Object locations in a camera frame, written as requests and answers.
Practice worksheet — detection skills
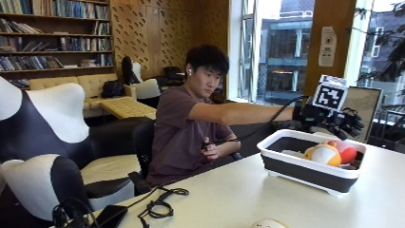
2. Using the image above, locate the black glove cable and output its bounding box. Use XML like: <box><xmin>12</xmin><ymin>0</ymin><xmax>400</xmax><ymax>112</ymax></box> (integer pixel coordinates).
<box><xmin>201</xmin><ymin>94</ymin><xmax>309</xmax><ymax>150</ymax></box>

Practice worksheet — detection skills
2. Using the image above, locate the the person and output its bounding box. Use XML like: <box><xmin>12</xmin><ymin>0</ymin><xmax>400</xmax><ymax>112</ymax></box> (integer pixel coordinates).
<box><xmin>144</xmin><ymin>44</ymin><xmax>296</xmax><ymax>188</ymax></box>

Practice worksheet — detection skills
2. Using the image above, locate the pink and red plush toy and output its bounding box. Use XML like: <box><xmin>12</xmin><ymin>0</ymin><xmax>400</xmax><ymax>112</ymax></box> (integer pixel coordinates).
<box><xmin>328</xmin><ymin>139</ymin><xmax>360</xmax><ymax>165</ymax></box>

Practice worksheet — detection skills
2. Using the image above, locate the white marker cube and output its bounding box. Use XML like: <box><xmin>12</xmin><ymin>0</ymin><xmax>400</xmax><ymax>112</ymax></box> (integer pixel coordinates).
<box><xmin>312</xmin><ymin>74</ymin><xmax>349</xmax><ymax>112</ymax></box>

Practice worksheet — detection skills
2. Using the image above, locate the yellow and white plush duck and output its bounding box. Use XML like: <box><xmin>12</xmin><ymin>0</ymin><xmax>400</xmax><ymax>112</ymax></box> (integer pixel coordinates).
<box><xmin>303</xmin><ymin>141</ymin><xmax>343</xmax><ymax>168</ymax></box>

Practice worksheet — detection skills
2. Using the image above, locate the black office chair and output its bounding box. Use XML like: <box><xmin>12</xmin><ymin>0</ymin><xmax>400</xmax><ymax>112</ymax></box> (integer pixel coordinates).
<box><xmin>127</xmin><ymin>119</ymin><xmax>244</xmax><ymax>196</ymax></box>

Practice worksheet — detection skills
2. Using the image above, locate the white and black collapsible tub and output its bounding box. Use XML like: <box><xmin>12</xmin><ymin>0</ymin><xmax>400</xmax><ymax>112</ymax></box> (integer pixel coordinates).
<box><xmin>256</xmin><ymin>128</ymin><xmax>368</xmax><ymax>198</ymax></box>

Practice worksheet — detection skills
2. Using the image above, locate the yellow tufted ottoman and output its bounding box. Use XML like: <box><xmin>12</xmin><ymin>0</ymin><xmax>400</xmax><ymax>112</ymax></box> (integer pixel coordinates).
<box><xmin>99</xmin><ymin>96</ymin><xmax>159</xmax><ymax>122</ymax></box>

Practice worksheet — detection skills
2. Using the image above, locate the small black and white armchair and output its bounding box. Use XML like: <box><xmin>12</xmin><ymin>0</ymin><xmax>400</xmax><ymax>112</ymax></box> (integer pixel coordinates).
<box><xmin>120</xmin><ymin>55</ymin><xmax>163</xmax><ymax>109</ymax></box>

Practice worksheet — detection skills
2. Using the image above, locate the white paper notice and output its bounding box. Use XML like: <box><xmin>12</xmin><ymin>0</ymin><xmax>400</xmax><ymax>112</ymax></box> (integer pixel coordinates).
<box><xmin>317</xmin><ymin>26</ymin><xmax>339</xmax><ymax>67</ymax></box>

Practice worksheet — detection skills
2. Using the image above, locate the white computer mouse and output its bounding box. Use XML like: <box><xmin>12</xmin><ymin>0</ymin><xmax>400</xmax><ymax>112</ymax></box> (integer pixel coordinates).
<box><xmin>248</xmin><ymin>218</ymin><xmax>289</xmax><ymax>228</ymax></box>

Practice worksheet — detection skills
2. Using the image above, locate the black bag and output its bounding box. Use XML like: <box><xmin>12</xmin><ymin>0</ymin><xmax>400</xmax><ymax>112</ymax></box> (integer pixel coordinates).
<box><xmin>100</xmin><ymin>79</ymin><xmax>127</xmax><ymax>99</ymax></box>

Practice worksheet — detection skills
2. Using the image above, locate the black flat device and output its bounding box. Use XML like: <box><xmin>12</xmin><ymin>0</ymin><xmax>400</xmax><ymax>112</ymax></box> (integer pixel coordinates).
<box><xmin>88</xmin><ymin>204</ymin><xmax>129</xmax><ymax>228</ymax></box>

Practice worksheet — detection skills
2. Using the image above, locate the beige tufted sofa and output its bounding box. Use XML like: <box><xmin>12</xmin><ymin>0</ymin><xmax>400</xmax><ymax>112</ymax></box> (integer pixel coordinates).
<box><xmin>28</xmin><ymin>73</ymin><xmax>140</xmax><ymax>119</ymax></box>

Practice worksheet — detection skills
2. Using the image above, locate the large black and white armchair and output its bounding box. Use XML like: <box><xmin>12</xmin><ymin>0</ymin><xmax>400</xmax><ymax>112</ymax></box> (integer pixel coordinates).
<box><xmin>0</xmin><ymin>75</ymin><xmax>155</xmax><ymax>191</ymax></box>

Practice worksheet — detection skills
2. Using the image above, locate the low black and white armchair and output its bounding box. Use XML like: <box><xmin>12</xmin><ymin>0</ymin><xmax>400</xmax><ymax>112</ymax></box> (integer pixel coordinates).
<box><xmin>0</xmin><ymin>153</ymin><xmax>137</xmax><ymax>228</ymax></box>

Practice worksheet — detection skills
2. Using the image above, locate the wooden bookshelf with books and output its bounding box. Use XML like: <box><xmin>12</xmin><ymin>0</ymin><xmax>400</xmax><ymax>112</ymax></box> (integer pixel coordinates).
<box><xmin>0</xmin><ymin>0</ymin><xmax>116</xmax><ymax>89</ymax></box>

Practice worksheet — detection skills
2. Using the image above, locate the black coiled cable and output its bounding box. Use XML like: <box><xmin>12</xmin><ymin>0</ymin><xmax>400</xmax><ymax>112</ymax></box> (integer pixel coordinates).
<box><xmin>137</xmin><ymin>185</ymin><xmax>191</xmax><ymax>228</ymax></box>

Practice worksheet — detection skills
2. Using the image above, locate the black looped cable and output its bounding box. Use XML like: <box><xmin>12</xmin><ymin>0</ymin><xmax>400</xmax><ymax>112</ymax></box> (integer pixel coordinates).
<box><xmin>51</xmin><ymin>197</ymin><xmax>101</xmax><ymax>228</ymax></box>

